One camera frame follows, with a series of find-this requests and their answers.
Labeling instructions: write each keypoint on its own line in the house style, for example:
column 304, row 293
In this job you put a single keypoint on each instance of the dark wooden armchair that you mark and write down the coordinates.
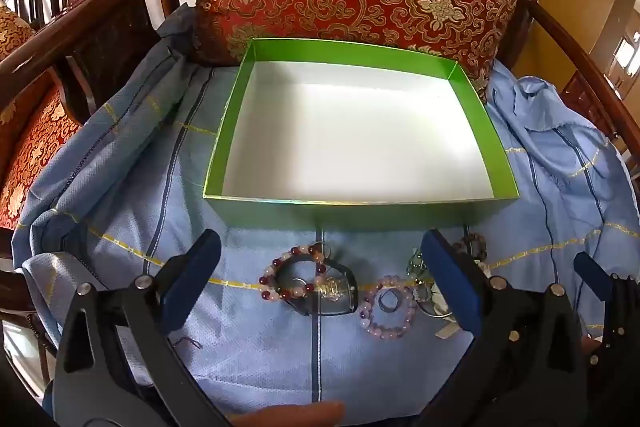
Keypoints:
column 100, row 9

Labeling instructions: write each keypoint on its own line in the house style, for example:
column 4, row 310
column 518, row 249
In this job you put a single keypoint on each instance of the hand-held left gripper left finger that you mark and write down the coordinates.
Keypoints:
column 192, row 274

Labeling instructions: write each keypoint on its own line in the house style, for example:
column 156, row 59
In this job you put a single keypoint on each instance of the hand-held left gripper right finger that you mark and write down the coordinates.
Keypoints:
column 450, row 282

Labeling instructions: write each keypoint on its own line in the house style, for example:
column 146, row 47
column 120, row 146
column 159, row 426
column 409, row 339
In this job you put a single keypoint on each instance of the green cardboard box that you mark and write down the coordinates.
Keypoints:
column 350, row 132

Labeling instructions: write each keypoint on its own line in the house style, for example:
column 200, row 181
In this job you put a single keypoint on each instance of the person's left hand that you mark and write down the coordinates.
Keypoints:
column 290, row 414

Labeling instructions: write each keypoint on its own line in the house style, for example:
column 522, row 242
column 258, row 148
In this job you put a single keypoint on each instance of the black wristband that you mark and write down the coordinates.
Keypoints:
column 351, row 281

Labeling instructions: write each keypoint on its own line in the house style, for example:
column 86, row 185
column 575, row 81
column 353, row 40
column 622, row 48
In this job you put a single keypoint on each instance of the red gold patterned seat cushion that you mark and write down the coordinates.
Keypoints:
column 30, row 147

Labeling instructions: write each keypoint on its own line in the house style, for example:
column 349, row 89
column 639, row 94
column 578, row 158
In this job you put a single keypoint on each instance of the silver bangle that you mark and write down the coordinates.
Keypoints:
column 435, row 316

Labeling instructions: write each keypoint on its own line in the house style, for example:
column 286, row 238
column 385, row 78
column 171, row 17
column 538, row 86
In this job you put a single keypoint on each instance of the green jade pendant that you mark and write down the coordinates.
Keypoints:
column 415, row 263

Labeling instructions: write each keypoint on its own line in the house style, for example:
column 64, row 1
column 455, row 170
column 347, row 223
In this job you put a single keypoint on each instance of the light blue striped cloth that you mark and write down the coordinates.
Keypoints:
column 150, row 187

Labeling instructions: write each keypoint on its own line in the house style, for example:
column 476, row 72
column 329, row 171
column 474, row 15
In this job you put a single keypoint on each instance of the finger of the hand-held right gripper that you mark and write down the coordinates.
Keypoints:
column 592, row 272

